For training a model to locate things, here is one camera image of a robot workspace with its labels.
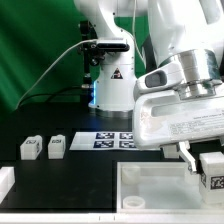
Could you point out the black camera on stand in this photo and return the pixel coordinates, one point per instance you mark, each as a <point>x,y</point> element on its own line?
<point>91,55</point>

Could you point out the white front obstacle bar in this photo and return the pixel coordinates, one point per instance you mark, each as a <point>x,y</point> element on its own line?
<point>8,218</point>

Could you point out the white square tabletop part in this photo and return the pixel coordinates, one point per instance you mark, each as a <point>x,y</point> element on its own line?
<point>164,187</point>

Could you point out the white sheet with tags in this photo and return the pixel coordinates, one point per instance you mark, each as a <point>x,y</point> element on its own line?
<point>103,141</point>

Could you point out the white left obstacle wall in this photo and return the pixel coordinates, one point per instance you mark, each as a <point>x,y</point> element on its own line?
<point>7,180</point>

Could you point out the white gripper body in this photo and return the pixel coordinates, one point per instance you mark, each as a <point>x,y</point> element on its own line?
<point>161,118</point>

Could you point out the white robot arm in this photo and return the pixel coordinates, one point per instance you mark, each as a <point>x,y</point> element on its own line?
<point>184,31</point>

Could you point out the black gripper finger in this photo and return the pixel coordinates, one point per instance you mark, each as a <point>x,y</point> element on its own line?
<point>183,150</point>

